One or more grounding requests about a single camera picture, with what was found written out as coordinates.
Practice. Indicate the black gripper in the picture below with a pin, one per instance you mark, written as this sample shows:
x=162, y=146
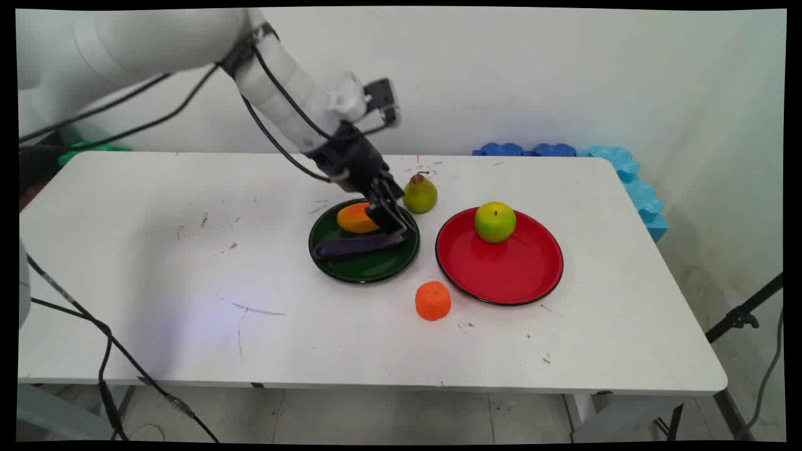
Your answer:
x=351, y=160

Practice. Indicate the purple toy eggplant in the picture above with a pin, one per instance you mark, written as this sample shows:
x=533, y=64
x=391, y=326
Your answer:
x=357, y=246

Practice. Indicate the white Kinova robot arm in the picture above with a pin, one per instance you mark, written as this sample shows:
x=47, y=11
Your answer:
x=156, y=44

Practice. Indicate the orange toy mango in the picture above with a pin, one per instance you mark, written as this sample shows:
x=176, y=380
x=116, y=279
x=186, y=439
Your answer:
x=354, y=218

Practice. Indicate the green toy pear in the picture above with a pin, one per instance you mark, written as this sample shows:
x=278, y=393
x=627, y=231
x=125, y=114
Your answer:
x=419, y=193

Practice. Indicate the dark green plate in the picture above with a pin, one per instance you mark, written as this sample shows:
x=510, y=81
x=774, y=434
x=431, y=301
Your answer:
x=363, y=263

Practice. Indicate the orange toy tangerine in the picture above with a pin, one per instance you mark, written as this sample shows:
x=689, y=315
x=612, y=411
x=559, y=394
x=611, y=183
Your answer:
x=433, y=300

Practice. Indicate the green toy apple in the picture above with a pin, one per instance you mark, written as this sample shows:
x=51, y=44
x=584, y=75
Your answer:
x=495, y=222

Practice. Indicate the red plate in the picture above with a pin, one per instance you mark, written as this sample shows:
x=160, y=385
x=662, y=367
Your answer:
x=501, y=266

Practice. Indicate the dark blue foam mat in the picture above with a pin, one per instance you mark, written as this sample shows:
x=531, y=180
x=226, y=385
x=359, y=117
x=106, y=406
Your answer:
x=525, y=150

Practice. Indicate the light blue foam mat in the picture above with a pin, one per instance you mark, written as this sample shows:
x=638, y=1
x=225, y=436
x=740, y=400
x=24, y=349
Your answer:
x=639, y=188

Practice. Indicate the white table leg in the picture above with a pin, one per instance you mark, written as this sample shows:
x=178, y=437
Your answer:
x=579, y=410

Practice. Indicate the green foam mat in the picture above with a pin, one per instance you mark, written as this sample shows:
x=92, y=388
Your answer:
x=88, y=150

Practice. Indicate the black tripod stand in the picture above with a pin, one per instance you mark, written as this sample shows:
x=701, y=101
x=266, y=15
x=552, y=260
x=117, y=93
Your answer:
x=739, y=326

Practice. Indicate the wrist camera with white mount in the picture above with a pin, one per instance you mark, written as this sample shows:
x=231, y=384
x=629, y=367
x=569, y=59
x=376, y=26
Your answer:
x=369, y=100

